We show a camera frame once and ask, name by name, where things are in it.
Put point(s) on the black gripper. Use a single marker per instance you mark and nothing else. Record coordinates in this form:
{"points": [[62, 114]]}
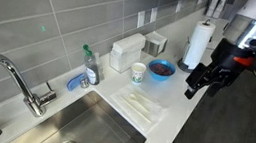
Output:
{"points": [[228, 61]]}

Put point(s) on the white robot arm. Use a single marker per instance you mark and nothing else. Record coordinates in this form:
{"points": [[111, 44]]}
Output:
{"points": [[241, 31]]}

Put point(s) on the blue bowl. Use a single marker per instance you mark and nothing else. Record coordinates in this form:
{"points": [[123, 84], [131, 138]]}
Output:
{"points": [[161, 77]]}

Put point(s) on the colourful gravel in bowl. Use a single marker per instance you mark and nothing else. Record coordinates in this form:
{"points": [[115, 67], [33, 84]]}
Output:
{"points": [[161, 69]]}

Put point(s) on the paper towel roll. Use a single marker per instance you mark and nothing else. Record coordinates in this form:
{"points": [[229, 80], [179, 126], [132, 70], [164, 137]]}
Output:
{"points": [[202, 33]]}

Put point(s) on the steel napkin holder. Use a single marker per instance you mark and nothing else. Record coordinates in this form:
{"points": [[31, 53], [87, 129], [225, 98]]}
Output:
{"points": [[154, 44]]}

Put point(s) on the white cloth mat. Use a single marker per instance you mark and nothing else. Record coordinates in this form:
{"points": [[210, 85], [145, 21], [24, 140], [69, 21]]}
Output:
{"points": [[145, 121]]}

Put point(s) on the white napkin stack box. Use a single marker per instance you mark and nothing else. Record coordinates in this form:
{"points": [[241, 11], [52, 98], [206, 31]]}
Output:
{"points": [[127, 51]]}

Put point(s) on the dish soap bottle green cap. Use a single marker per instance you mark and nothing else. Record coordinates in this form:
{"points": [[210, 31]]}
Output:
{"points": [[92, 70]]}

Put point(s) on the small metal sink stopper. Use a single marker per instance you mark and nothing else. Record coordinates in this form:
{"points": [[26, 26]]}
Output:
{"points": [[84, 83]]}

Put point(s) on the stainless steel sink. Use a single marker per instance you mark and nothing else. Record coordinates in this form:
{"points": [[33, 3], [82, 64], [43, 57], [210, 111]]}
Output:
{"points": [[87, 120]]}

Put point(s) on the white wall switch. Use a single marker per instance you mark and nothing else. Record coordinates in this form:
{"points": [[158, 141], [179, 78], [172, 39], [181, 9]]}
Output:
{"points": [[153, 14]]}

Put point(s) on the white wall outlet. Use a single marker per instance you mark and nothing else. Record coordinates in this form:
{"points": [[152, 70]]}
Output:
{"points": [[140, 19]]}

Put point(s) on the small chrome faucet handle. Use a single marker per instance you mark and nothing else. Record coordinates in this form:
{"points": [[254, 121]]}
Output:
{"points": [[48, 97]]}

